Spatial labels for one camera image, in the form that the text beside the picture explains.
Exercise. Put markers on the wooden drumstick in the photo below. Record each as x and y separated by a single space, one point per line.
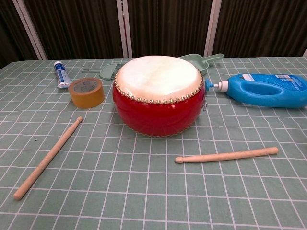
48 159
227 155

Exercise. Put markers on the red drum with white skin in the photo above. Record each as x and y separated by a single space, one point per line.
158 115

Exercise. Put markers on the green small hand brush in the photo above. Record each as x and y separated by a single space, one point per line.
108 71

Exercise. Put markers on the green checkered tablecloth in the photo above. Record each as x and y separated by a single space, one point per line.
153 182

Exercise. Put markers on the yellow tape roll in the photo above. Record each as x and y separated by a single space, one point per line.
86 94

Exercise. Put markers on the green plastic dustpan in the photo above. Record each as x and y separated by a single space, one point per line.
204 61

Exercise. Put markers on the white framed folding screen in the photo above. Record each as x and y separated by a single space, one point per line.
124 26

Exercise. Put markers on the white blue toothpaste tube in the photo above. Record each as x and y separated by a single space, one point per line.
62 76

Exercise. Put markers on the blue detergent bottle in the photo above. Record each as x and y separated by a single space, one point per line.
263 92

